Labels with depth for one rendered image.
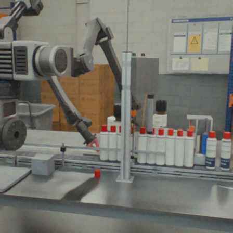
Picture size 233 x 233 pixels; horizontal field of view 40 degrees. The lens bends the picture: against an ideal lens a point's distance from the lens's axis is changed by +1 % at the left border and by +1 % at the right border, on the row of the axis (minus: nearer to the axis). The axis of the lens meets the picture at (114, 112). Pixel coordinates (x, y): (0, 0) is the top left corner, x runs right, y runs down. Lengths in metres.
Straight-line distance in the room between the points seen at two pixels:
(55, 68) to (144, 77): 0.54
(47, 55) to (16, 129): 0.38
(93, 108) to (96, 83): 0.43
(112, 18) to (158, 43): 1.11
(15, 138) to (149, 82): 0.71
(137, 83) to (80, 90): 3.77
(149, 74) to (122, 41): 4.95
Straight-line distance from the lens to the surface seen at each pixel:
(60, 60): 1.26
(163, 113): 2.35
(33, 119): 4.09
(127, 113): 1.61
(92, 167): 1.86
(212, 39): 5.99
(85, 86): 5.27
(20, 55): 1.30
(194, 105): 6.20
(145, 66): 1.61
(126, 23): 6.57
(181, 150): 1.78
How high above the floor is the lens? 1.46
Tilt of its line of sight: 9 degrees down
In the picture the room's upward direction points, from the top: 1 degrees clockwise
